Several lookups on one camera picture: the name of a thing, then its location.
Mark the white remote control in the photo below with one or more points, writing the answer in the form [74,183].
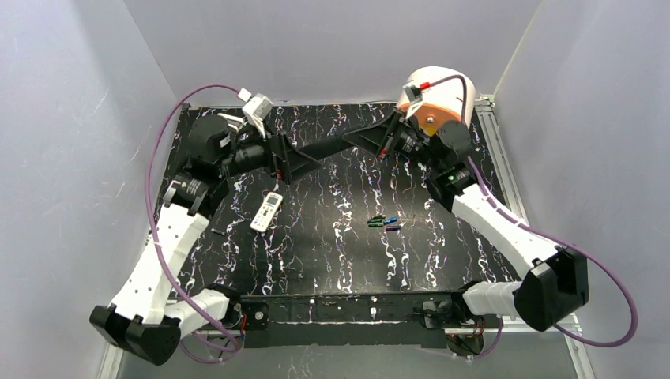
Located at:
[266,212]

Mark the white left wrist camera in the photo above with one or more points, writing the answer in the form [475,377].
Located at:
[255,109]

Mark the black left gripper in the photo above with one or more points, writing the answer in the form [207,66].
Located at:
[276,155]

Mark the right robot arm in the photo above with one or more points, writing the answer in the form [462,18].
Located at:
[553,277]

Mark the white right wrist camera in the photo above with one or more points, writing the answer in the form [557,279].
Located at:
[414,91]

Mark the aluminium frame rail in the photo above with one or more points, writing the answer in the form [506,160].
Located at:
[484,108]

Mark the pink orange cylindrical drawer box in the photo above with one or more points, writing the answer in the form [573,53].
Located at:
[449,101]

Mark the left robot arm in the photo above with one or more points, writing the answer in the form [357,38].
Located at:
[152,314]

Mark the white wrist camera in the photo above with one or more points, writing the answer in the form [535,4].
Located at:
[414,91]
[255,109]

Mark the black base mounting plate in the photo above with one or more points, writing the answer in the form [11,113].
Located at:
[427,319]

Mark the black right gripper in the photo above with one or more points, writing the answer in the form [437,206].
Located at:
[393,136]

